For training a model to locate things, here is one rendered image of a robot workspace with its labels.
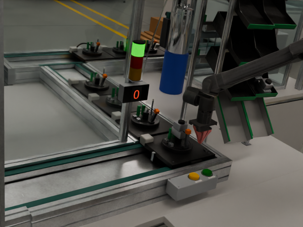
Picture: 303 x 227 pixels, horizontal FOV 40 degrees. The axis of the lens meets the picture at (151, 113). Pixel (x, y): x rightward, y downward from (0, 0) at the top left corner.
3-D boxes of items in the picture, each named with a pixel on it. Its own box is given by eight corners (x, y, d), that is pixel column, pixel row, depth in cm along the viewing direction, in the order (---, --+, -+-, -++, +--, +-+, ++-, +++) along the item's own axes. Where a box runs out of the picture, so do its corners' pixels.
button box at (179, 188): (216, 188, 168) (219, 175, 166) (176, 202, 156) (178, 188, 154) (204, 179, 173) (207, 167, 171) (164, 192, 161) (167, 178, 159)
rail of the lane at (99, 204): (227, 179, 183) (233, 158, 179) (31, 241, 133) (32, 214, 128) (219, 173, 187) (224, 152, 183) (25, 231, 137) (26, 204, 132)
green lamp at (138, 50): (146, 56, 164) (147, 44, 162) (135, 57, 161) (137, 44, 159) (139, 52, 168) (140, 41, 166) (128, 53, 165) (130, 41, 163)
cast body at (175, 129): (187, 138, 179) (190, 123, 176) (179, 139, 176) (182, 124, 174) (175, 129, 185) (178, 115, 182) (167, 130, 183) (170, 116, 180)
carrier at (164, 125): (178, 133, 200) (182, 109, 195) (137, 141, 186) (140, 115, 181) (149, 112, 217) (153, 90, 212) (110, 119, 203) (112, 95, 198)
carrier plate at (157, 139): (214, 158, 181) (215, 153, 180) (171, 169, 168) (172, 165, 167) (180, 134, 199) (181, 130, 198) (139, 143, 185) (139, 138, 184)
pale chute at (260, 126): (268, 136, 201) (274, 133, 197) (246, 138, 195) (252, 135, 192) (252, 83, 209) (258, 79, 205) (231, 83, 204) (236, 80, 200)
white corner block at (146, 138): (153, 145, 184) (154, 137, 183) (144, 147, 182) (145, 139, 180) (147, 141, 188) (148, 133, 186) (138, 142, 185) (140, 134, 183)
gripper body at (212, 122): (187, 124, 167) (190, 107, 164) (206, 120, 173) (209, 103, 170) (198, 130, 162) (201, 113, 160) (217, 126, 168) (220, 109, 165)
